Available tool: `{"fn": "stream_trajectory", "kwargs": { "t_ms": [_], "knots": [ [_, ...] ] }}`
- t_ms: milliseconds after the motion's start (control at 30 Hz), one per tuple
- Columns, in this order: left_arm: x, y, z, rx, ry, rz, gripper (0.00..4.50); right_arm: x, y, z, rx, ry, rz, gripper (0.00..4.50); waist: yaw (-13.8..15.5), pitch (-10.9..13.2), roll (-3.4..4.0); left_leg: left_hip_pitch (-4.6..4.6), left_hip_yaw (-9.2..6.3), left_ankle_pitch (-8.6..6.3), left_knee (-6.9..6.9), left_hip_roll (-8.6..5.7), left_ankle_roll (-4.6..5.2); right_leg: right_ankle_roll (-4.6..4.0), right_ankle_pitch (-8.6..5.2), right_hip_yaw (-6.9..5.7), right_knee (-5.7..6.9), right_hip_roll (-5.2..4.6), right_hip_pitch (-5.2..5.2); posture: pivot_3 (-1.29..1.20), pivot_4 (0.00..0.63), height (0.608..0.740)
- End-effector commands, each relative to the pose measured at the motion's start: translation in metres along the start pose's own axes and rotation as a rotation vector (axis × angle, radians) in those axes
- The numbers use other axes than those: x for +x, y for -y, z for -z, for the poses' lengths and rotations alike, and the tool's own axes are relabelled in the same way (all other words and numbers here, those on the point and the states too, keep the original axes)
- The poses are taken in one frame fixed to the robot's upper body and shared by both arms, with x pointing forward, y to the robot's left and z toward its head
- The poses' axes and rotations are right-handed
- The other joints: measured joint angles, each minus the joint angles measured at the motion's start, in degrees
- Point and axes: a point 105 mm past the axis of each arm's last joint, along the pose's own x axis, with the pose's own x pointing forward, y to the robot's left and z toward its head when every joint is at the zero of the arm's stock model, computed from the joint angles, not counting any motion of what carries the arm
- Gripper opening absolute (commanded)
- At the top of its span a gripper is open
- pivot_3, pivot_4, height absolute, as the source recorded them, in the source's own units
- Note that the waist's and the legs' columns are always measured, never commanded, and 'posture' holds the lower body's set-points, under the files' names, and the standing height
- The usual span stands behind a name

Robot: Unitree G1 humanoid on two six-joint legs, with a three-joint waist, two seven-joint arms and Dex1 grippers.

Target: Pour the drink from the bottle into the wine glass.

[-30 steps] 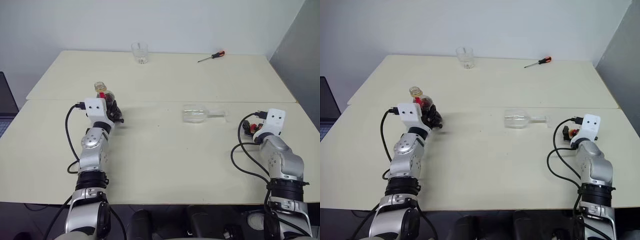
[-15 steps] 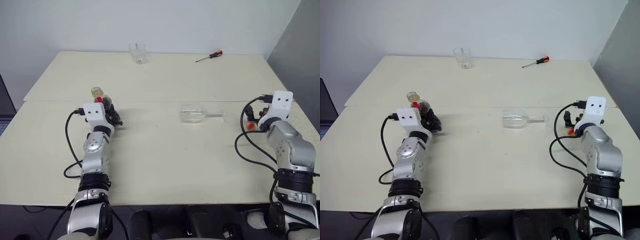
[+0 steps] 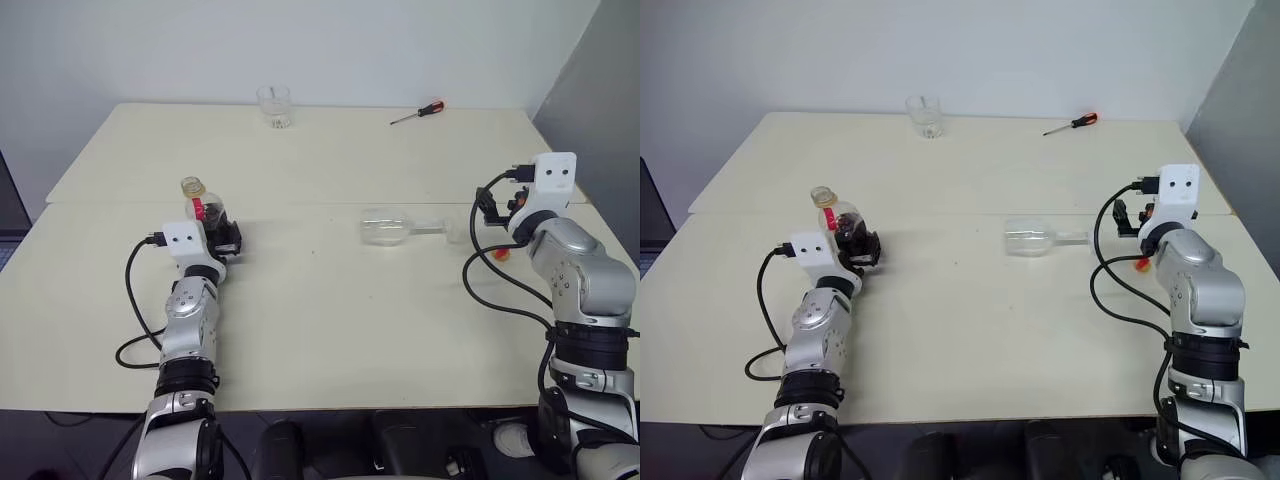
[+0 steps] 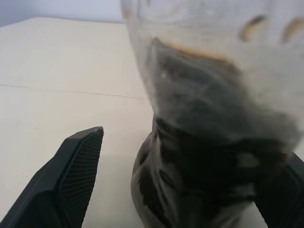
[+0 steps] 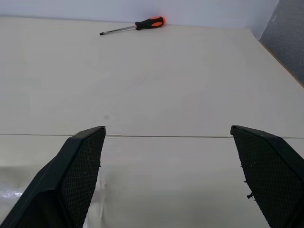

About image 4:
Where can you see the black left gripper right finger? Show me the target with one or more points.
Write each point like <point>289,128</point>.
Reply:
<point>287,197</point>

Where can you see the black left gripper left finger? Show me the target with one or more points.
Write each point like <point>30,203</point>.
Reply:
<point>54,183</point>

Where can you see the clear plastic bottle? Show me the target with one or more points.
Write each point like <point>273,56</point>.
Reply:
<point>202,107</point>

